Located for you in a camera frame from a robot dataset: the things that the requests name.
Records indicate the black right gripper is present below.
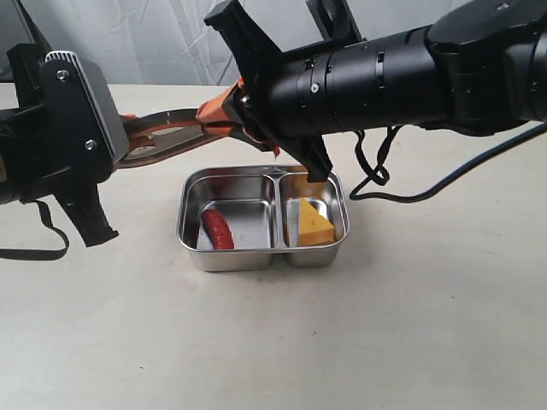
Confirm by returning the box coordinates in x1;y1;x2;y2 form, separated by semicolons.
197;1;370;183

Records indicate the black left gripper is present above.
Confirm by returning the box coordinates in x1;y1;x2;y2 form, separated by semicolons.
1;44;150;247

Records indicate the dark transparent lunch box lid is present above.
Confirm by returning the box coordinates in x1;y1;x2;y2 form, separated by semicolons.
117;108;228;169

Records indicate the red toy sausage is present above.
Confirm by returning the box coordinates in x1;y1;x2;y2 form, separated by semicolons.
201;208;235;250

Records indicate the yellow toy cheese wedge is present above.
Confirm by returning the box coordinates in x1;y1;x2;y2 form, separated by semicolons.
297;198;335;247

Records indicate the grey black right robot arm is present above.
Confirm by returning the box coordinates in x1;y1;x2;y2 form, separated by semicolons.
204;0;546;183

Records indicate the grey backdrop curtain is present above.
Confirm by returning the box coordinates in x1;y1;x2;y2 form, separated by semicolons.
1;0;467;85

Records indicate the stainless steel lunch box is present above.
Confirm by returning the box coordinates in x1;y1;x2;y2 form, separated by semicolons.
177;165;350;272

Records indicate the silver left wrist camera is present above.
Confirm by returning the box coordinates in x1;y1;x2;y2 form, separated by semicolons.
40;50;129;184

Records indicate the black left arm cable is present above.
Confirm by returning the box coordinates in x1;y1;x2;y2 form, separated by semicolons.
0;199;71;261

